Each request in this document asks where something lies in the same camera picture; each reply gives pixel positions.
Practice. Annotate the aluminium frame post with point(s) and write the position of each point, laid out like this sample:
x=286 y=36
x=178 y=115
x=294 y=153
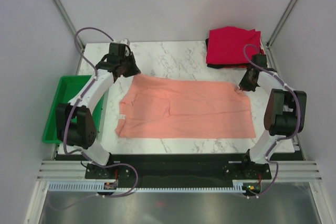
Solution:
x=64 y=16
x=288 y=10

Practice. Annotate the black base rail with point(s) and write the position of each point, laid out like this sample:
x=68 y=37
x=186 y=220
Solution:
x=213 y=167

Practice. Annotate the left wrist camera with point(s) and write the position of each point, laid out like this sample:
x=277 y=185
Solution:
x=125 y=41

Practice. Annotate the folded red t shirt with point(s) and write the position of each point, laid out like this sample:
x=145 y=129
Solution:
x=232 y=45

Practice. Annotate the left aluminium frame post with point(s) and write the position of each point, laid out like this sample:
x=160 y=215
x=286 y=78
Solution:
x=64 y=16

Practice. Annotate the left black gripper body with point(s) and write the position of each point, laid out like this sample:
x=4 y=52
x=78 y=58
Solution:
x=122 y=61

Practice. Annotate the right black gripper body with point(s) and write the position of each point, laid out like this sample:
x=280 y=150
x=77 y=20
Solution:
x=253 y=85

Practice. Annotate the green plastic tray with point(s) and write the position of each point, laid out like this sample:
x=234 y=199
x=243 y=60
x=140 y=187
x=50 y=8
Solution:
x=67 y=89

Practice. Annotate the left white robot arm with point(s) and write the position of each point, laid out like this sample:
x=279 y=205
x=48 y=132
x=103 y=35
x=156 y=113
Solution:
x=75 y=125

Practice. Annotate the white slotted cable duct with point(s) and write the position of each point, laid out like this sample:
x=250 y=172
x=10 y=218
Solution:
x=148 y=186

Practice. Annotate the right aluminium frame post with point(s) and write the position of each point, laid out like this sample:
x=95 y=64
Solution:
x=288 y=10

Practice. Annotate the pink t shirt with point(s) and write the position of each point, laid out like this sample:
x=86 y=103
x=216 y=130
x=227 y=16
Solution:
x=164 y=108

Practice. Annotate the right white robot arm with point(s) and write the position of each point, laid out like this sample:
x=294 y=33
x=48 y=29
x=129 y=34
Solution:
x=285 y=111

